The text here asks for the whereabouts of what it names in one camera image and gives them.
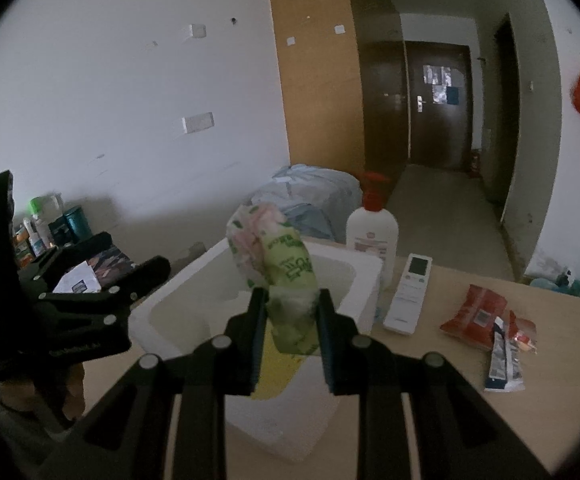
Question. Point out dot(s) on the dark side door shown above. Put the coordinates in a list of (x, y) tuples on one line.
[(507, 110)]

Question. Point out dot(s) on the white bag behind table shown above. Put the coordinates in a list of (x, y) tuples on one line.
[(310, 195)]

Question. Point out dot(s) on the small red white packet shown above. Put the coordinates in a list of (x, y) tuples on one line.
[(525, 337)]

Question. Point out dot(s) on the white lotion bottle red cap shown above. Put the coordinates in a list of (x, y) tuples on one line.
[(372, 235)]

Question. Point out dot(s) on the teal canister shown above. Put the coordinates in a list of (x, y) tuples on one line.
[(77, 222)]

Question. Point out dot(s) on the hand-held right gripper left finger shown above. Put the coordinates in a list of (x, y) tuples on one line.
[(259, 350)]

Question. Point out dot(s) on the teal plastic bag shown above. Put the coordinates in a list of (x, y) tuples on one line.
[(570, 287)]

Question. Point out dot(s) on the wooden wardrobe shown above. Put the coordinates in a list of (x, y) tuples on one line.
[(315, 85)]

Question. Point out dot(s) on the dark green bottle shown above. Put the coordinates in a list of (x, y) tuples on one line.
[(59, 232)]

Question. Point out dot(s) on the white remote control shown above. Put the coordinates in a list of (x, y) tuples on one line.
[(407, 295)]

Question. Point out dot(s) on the dark wooden entrance door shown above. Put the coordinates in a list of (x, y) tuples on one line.
[(440, 130)]

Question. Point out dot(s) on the orange box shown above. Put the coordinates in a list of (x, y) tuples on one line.
[(22, 245)]

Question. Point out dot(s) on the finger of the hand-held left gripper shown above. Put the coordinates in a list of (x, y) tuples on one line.
[(94, 330), (84, 250)]

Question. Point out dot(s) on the red snack packet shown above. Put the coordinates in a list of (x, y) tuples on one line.
[(472, 315)]

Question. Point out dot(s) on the square white wall socket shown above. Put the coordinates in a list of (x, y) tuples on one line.
[(197, 31)]

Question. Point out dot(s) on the white foam box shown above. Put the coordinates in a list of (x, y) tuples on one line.
[(179, 305)]

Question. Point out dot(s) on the white spray bottle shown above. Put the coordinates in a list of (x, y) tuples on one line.
[(33, 240)]

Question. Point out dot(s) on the grey photo sheet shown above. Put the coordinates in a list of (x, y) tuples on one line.
[(435, 80)]

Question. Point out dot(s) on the person's left hand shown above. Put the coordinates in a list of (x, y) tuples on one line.
[(67, 390)]

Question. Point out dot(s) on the yellow foam net sleeve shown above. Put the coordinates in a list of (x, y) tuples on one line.
[(275, 370)]

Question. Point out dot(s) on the white bottle green cap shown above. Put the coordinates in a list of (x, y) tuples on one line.
[(44, 210)]

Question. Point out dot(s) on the green floral tissue pack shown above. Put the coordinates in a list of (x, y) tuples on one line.
[(280, 260)]

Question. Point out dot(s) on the wide white wall socket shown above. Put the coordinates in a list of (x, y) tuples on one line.
[(197, 123)]

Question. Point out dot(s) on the blue paper sheet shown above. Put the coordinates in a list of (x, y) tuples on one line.
[(453, 96)]

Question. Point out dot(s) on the white printed leaflets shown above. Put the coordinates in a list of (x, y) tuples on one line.
[(79, 280)]

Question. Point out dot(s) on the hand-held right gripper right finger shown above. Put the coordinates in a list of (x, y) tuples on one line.
[(326, 350)]

